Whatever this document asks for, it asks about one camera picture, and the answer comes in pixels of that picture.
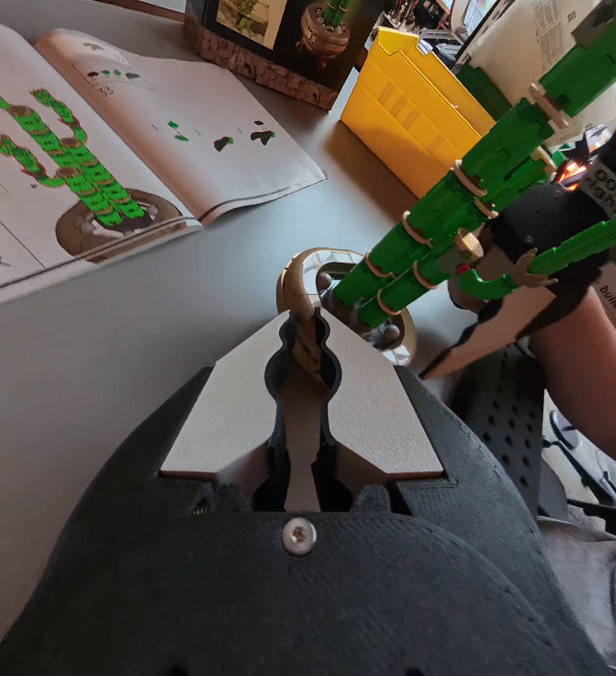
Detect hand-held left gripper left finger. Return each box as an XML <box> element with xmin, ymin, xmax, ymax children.
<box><xmin>160</xmin><ymin>311</ymin><xmax>295</xmax><ymax>500</ymax></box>

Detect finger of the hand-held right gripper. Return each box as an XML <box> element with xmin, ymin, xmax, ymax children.
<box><xmin>419</xmin><ymin>303</ymin><xmax>538</xmax><ymax>381</ymax></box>
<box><xmin>476</xmin><ymin>244</ymin><xmax>531</xmax><ymax>296</ymax></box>

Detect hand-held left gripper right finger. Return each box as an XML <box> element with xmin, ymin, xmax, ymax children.
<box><xmin>313</xmin><ymin>308</ymin><xmax>444</xmax><ymax>494</ymax></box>

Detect green lego bamboo plant model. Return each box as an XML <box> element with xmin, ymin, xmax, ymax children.
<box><xmin>276</xmin><ymin>0</ymin><xmax>616</xmax><ymax>382</ymax></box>

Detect person's right forearm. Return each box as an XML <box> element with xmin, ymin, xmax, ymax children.
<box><xmin>529</xmin><ymin>288</ymin><xmax>616</xmax><ymax>451</ymax></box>

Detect open lego instruction booklet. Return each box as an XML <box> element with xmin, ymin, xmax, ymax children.
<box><xmin>0</xmin><ymin>16</ymin><xmax>328</xmax><ymax>313</ymax></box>

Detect dark lego set box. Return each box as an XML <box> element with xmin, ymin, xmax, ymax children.
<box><xmin>183</xmin><ymin>0</ymin><xmax>378</xmax><ymax>111</ymax></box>

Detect person's right hand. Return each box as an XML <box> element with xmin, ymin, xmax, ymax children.
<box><xmin>448</xmin><ymin>280</ymin><xmax>482</xmax><ymax>313</ymax></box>

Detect black perforated office chair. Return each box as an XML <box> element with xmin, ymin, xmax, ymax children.
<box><xmin>453</xmin><ymin>343</ymin><xmax>547</xmax><ymax>515</ymax></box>

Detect yellow plastic bin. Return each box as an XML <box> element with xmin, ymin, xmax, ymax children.
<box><xmin>340</xmin><ymin>26</ymin><xmax>499</xmax><ymax>200</ymax></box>

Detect white printed box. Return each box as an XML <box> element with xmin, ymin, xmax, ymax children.
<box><xmin>455</xmin><ymin>0</ymin><xmax>616</xmax><ymax>151</ymax></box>

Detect person's grey trousers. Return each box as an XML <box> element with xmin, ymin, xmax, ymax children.
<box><xmin>536</xmin><ymin>504</ymin><xmax>616</xmax><ymax>676</ymax></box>

